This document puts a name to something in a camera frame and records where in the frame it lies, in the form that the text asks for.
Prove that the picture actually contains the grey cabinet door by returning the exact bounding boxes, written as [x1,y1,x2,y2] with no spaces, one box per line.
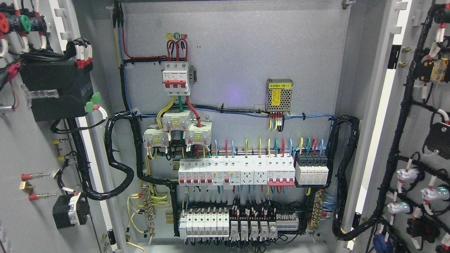
[328,0,449,253]
[1,0,124,253]

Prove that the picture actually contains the grey cabinet body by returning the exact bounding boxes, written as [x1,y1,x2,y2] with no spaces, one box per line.
[72,0,408,238]

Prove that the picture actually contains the metal mesh power supply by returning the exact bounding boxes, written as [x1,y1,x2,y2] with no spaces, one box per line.
[266,78,294,113]

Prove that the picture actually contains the white socket breaker row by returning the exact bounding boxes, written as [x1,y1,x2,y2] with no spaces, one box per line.
[178,155,295,189]

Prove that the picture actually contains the red white main breaker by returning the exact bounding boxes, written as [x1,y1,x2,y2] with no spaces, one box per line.
[162,61,193,96]

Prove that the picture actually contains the black white surge protector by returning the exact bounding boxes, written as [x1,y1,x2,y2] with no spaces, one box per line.
[295,152,328,189]

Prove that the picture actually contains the lower relay terminal row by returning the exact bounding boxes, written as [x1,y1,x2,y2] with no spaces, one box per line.
[179,198,300,248]

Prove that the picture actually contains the black digital power meter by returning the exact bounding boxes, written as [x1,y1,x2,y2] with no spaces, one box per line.
[20,60,94,122]

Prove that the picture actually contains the black right cable harness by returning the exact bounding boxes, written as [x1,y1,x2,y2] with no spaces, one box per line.
[329,115,384,241]

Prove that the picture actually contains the black cable harness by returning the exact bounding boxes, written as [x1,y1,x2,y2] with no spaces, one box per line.
[67,111,180,236]
[329,115,384,241]

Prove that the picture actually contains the black left cable harness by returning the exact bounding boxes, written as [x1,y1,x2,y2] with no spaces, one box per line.
[67,111,180,236]

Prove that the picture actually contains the white rotary selector switch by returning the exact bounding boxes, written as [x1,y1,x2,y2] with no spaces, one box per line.
[52,192,90,229]

